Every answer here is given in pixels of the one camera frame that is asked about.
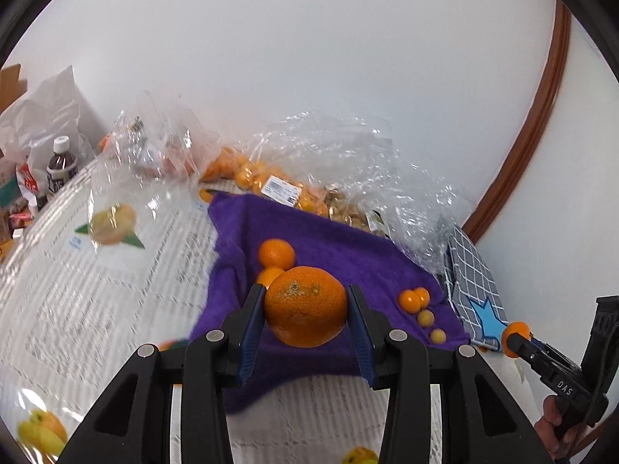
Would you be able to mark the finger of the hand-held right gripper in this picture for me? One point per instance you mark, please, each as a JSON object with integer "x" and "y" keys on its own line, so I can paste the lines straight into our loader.
{"x": 546, "y": 362}

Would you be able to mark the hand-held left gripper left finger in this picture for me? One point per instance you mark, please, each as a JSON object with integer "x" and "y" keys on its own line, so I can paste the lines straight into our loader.
{"x": 249, "y": 343}

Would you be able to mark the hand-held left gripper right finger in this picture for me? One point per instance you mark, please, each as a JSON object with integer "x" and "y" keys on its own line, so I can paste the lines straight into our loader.
{"x": 362, "y": 343}

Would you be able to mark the orange kumquat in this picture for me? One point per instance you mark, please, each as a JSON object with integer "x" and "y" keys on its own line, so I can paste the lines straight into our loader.
{"x": 513, "y": 332}
{"x": 423, "y": 295}
{"x": 410, "y": 301}

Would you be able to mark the large orange mandarin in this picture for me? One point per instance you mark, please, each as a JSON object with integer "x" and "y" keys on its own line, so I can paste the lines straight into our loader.
{"x": 305, "y": 307}

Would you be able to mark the yellow kumquat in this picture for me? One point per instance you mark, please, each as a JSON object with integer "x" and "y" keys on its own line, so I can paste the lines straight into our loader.
{"x": 425, "y": 318}

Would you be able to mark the person's right hand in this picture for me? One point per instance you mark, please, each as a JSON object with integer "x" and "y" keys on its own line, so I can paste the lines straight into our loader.
{"x": 549, "y": 425}

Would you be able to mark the smooth orange fruit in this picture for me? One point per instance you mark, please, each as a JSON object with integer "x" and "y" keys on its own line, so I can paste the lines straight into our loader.
{"x": 267, "y": 275}

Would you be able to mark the brown longan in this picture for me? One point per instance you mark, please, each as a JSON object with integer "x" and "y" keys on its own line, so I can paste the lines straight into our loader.
{"x": 437, "y": 336}

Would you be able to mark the purple towel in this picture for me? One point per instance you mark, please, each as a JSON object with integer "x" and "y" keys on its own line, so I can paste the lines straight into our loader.
{"x": 329, "y": 251}

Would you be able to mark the grey plaid bag blue star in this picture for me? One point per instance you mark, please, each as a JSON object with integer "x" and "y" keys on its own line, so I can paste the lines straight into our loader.
{"x": 476, "y": 280}

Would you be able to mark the fruit print tablecloth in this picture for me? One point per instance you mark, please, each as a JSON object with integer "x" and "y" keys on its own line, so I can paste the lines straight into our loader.
{"x": 121, "y": 299}

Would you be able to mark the clear plastic bag of kumquats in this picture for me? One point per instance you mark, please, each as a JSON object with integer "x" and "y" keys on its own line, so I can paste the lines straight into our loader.
{"x": 251, "y": 174}

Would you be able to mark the large crinkled clear plastic bag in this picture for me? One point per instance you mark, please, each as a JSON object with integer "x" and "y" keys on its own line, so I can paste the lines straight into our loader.
{"x": 362, "y": 154}

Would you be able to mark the dark bottle white cap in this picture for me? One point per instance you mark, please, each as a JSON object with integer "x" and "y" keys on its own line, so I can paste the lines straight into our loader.
{"x": 59, "y": 174}

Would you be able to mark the red white packet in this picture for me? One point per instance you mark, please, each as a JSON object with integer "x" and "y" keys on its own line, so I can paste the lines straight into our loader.
{"x": 28, "y": 181}

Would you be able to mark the white plastic bag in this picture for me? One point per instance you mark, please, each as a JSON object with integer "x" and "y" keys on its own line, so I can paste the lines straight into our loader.
{"x": 43, "y": 106}

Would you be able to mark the cardboard box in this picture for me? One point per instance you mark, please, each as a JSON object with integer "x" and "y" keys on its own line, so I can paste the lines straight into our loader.
{"x": 9, "y": 87}

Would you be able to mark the brown wooden door frame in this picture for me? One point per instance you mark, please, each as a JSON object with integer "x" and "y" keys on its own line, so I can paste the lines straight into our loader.
{"x": 532, "y": 121}

